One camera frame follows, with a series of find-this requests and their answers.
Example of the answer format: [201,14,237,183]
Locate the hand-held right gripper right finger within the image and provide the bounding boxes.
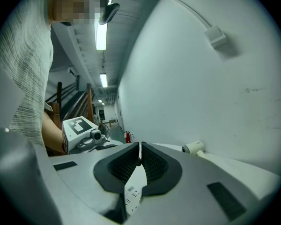
[141,141,183,198]

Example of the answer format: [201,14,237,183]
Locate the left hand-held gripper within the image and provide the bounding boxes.
[61,116,119,155]

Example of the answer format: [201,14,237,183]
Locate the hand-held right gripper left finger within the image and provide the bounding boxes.
[93,141,141,225]

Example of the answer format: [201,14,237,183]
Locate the white power strip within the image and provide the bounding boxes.
[123,164,148,217]

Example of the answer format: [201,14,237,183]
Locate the person's left forearm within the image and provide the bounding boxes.
[42,111,67,155]

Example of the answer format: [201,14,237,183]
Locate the white hair dryer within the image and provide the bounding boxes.
[181,140,213,160]

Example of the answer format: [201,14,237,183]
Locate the wooden chair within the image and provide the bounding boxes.
[44,75,96,127]

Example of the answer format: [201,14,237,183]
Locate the red fire extinguisher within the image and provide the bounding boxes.
[123,130,133,144]

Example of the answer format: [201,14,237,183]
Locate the short ceiling light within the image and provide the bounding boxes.
[99,72,108,89]

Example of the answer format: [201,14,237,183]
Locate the grey striped shirt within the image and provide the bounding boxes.
[0,0,55,148]

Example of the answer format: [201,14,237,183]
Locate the long ceiling light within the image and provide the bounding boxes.
[95,0,118,51]

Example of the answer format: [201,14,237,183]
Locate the person's head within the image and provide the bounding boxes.
[47,0,111,27]

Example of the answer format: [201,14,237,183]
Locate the black head-worn camera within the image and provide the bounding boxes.
[98,3,121,25]

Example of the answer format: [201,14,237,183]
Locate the white wall junction box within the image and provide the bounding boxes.
[203,25,228,50]

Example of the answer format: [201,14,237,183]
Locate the white wall conduit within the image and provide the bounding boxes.
[163,0,213,30]

